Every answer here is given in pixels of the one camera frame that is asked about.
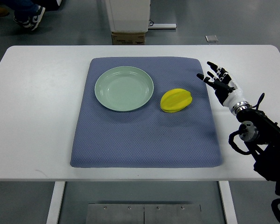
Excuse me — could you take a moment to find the white floor rail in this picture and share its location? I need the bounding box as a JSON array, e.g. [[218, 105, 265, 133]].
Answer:
[[148, 23, 177, 29]]

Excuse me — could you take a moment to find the yellow starfruit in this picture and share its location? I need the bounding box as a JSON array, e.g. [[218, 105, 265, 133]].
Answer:
[[160, 88, 193, 113]]

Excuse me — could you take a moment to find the white right table leg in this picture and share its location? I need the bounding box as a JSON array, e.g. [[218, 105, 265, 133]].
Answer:
[[218, 181, 238, 224]]

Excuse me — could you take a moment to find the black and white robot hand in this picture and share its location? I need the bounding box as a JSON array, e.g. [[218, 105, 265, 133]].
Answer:
[[196, 62, 252, 115]]

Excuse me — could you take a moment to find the cardboard box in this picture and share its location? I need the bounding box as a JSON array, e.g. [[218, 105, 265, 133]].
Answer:
[[111, 32, 145, 45]]

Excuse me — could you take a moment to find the white table leg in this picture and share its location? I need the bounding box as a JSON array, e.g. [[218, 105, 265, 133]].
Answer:
[[218, 181, 238, 224], [46, 181, 65, 224]]

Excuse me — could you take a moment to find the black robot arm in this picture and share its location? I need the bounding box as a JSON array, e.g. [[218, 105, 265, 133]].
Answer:
[[229, 101, 280, 223]]

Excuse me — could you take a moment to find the light green plate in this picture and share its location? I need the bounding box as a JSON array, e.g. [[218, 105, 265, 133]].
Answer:
[[94, 66, 154, 112]]

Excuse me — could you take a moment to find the grey floor plate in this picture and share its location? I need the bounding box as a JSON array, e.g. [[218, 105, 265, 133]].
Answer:
[[205, 35, 218, 43]]

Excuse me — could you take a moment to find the metal base plate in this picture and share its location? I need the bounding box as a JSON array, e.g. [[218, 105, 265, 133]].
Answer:
[[86, 203, 203, 224]]

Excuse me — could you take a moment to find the white left table leg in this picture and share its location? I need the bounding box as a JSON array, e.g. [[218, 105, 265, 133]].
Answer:
[[46, 181, 65, 224]]

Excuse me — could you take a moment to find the walking person in jeans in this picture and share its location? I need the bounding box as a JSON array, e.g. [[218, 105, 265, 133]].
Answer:
[[14, 0, 46, 31]]

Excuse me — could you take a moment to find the blue grey fabric mat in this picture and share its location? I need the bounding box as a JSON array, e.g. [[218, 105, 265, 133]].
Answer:
[[70, 57, 222, 168]]

